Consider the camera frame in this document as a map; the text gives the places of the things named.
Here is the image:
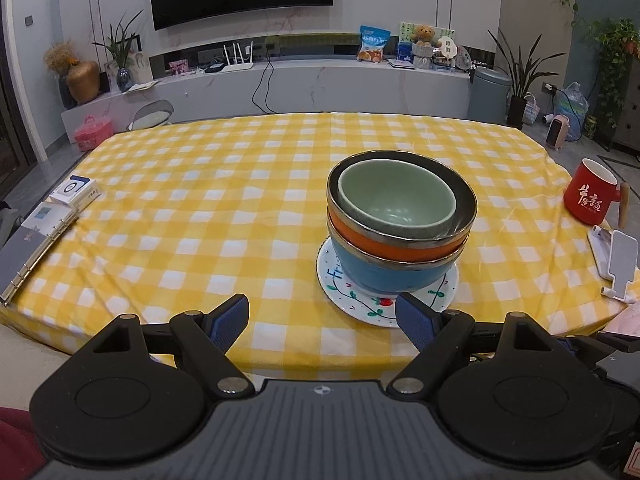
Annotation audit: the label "gold vase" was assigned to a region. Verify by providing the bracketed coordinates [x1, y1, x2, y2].
[66, 60, 101, 104]

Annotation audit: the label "grey drawer cabinet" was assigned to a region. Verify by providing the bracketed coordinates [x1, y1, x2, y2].
[610, 55, 640, 156]

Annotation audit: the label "black cable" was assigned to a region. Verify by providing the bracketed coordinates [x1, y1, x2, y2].
[251, 57, 283, 114]

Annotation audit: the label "white booklet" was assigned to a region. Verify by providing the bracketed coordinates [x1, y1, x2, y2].
[22, 201, 76, 236]

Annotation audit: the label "white and blue box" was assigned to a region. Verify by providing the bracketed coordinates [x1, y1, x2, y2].
[50, 175, 101, 211]

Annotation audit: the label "white router with antennas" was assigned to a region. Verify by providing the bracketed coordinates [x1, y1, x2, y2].
[221, 41, 253, 73]

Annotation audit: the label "blue snack bag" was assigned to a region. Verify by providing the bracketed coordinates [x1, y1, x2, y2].
[356, 25, 392, 63]

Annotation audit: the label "grey trash can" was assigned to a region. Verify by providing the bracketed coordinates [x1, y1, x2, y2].
[469, 67, 513, 125]

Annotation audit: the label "green plant in blue vase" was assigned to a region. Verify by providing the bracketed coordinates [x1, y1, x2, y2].
[92, 9, 146, 92]

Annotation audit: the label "white woven basket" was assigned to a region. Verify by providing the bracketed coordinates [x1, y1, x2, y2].
[522, 94, 542, 125]

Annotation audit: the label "orange steel bowl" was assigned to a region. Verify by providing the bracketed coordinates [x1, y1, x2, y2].
[326, 150, 478, 263]

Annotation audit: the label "large blue water bottle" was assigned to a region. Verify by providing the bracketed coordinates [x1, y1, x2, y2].
[552, 81, 583, 142]

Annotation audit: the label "white sketch card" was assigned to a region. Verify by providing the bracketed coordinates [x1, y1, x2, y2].
[131, 52, 153, 83]

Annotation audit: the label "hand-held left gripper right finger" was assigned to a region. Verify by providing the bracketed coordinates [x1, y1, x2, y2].
[386, 293, 576, 400]

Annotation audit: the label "large white painted plate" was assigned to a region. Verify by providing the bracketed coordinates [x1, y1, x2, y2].
[316, 237, 459, 329]

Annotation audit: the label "cardboard box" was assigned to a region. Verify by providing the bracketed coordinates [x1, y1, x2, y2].
[620, 440, 640, 480]

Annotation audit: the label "dark red clothing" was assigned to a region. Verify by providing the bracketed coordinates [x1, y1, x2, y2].
[0, 407, 48, 480]

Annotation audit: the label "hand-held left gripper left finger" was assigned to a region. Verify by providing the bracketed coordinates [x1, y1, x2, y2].
[75, 293, 256, 400]

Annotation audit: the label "grey ring binder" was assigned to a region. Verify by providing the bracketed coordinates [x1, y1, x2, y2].
[0, 212, 81, 307]

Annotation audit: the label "dried yellow flowers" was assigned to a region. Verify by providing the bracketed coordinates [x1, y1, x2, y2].
[44, 40, 81, 76]

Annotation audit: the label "white marble television console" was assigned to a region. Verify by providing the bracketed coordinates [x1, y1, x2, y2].
[61, 57, 473, 131]

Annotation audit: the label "white phone stand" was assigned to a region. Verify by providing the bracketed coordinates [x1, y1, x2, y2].
[587, 225, 640, 306]

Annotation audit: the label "green ivy plant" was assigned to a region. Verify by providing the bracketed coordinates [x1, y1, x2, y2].
[582, 17, 640, 128]

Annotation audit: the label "yellow checked tablecloth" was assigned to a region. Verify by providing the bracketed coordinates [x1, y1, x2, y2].
[0, 111, 640, 376]

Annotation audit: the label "blue steel bowl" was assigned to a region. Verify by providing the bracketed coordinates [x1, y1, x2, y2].
[329, 237, 468, 295]

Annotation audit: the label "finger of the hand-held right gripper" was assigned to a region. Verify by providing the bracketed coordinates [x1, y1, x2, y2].
[552, 332, 640, 361]

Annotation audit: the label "red mug with wooden handle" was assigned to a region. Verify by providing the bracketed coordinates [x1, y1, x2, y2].
[564, 158, 631, 229]

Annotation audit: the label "dark vase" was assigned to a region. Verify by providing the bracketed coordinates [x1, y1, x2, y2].
[58, 74, 77, 110]

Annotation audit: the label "small beige heater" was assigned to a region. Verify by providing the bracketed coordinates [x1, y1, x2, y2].
[545, 114, 572, 151]

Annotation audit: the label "green calendar board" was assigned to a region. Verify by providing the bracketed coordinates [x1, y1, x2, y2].
[399, 22, 456, 43]

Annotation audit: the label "green ceramic bowl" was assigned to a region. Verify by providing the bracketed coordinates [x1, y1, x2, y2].
[338, 159, 457, 239]

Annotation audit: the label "pink plastic basket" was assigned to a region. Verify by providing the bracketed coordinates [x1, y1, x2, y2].
[74, 116, 113, 151]

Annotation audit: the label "potted snake plant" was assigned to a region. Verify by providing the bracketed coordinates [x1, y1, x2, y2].
[487, 30, 568, 127]

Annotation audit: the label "grey round chair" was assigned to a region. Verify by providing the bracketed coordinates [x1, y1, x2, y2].
[127, 100, 175, 132]

